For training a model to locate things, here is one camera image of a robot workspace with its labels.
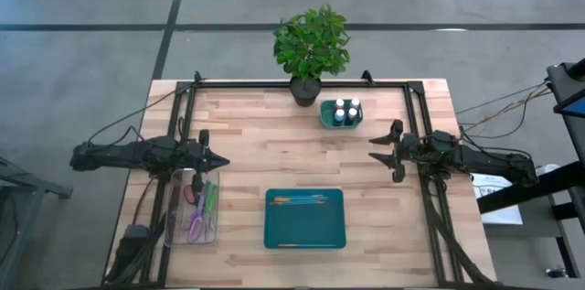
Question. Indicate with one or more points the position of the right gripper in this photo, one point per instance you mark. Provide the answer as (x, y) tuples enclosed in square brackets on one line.
[(407, 150)]

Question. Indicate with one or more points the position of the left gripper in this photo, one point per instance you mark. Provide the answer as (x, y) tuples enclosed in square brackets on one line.
[(201, 155)]

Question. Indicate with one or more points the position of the blue paint bottle white cap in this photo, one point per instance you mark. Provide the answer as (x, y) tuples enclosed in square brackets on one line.
[(338, 117)]

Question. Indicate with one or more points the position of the thin blue paintbrush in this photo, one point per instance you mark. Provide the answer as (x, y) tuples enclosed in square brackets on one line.
[(306, 202)]

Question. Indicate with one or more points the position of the teal plastic tray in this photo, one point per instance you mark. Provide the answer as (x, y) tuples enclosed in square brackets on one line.
[(305, 226)]

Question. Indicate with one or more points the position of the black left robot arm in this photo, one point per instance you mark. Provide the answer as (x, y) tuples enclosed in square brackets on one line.
[(137, 155)]

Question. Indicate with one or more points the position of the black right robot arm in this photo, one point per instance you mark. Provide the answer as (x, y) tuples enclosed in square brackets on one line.
[(480, 157)]

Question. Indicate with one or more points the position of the brown paint bottle white cap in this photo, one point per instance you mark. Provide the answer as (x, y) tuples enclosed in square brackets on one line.
[(352, 114)]

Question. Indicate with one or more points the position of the small green plastic bin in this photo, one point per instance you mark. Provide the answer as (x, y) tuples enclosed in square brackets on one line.
[(326, 118)]

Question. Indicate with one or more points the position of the clear plastic tray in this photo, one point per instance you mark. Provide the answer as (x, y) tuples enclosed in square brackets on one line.
[(176, 230)]

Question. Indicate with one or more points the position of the black plant pot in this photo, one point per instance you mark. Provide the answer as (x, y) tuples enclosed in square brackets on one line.
[(305, 93)]

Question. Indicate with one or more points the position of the green leafy artificial plant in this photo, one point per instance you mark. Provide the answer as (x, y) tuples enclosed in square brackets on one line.
[(311, 43)]

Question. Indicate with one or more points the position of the white printed paper sheet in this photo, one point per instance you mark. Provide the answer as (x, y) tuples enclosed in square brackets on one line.
[(507, 219)]

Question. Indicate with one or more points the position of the white plastic object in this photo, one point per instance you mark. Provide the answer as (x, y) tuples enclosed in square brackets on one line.
[(548, 168)]

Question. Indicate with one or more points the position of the black metal floor stand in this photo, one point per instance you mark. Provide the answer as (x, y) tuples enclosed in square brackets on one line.
[(45, 188)]

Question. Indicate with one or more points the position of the black equipment stand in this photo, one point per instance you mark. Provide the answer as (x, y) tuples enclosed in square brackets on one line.
[(566, 79)]

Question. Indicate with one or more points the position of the blue screen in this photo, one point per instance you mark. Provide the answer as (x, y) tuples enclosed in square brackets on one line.
[(577, 107)]

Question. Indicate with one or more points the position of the small black floor object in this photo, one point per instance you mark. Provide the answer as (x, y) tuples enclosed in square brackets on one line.
[(555, 273)]

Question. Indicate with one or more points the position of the black frame clamp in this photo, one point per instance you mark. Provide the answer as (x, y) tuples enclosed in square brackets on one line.
[(366, 77), (197, 77)]

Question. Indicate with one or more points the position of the black aluminium table frame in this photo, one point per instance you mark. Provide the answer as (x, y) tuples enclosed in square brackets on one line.
[(343, 84)]

